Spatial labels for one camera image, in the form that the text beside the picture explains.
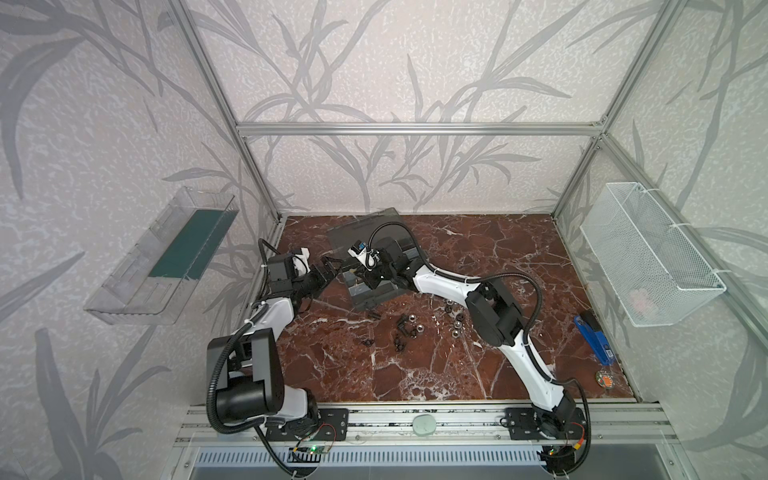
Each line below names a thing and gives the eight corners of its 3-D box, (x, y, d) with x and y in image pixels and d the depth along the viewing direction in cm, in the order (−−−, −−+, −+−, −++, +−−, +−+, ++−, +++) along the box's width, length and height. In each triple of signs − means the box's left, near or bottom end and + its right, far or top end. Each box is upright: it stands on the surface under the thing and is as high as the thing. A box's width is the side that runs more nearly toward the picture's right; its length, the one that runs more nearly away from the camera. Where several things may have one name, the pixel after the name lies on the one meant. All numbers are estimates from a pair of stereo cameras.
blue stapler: (601, 366, 85) (609, 362, 82) (574, 321, 94) (580, 315, 91) (612, 364, 86) (621, 359, 82) (584, 319, 95) (591, 313, 91)
